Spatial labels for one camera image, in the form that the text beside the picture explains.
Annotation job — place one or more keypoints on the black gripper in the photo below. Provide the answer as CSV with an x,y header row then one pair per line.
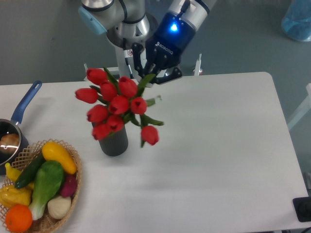
x,y
163,49

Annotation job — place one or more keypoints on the red tulip bouquet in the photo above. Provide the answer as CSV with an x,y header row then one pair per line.
x,y
117,102

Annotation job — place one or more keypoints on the dark grey ribbed vase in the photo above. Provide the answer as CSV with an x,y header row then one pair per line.
x,y
112,143

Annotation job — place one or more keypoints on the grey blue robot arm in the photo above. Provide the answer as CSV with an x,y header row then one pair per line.
x,y
126,21

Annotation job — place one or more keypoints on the yellow squash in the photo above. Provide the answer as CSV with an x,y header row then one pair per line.
x,y
53,151

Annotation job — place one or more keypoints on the purple red onion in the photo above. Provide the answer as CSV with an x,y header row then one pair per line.
x,y
69,186

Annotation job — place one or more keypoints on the green bok choy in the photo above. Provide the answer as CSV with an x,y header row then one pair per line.
x,y
48,180

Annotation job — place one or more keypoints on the green cucumber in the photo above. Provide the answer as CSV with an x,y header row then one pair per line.
x,y
29,173

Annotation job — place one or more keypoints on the brown bread roll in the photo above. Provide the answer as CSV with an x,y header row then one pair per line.
x,y
9,143

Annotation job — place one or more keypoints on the white garlic bulb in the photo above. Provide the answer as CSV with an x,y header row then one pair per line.
x,y
59,206

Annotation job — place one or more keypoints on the yellow banana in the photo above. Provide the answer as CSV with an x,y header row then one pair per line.
x,y
12,173

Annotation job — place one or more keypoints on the yellow corn cob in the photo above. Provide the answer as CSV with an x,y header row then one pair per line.
x,y
10,196

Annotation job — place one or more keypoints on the black device at edge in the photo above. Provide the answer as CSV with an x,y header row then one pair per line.
x,y
302,208

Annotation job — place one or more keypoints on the orange fruit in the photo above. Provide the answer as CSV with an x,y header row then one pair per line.
x,y
19,219

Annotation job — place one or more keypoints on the white frame at right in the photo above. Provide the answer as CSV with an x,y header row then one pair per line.
x,y
301,110

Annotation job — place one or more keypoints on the blue handled saucepan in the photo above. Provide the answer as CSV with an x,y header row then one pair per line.
x,y
9,126

